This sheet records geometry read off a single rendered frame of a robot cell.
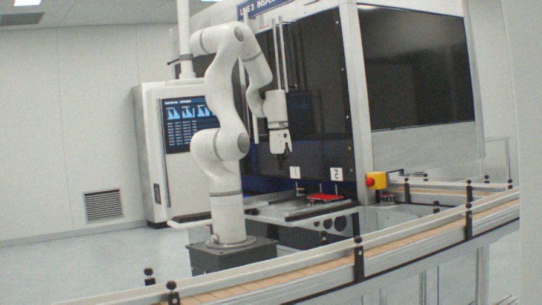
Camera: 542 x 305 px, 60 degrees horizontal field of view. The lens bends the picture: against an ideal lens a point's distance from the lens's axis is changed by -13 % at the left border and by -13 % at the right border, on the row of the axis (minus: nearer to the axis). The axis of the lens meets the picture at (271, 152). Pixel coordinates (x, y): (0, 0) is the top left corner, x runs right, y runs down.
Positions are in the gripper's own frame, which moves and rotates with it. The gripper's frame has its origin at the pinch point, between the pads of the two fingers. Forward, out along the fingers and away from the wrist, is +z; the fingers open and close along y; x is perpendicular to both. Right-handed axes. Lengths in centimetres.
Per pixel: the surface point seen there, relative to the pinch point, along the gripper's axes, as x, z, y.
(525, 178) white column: 48, -6, -145
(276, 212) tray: 2.4, 20.0, 3.9
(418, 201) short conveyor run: -46, 21, -35
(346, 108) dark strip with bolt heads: -35.3, -22.0, -4.0
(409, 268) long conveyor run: 25, 23, -95
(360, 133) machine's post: -35.0, -10.2, -12.2
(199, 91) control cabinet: -7, -40, 89
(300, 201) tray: -21.5, 20.1, 19.5
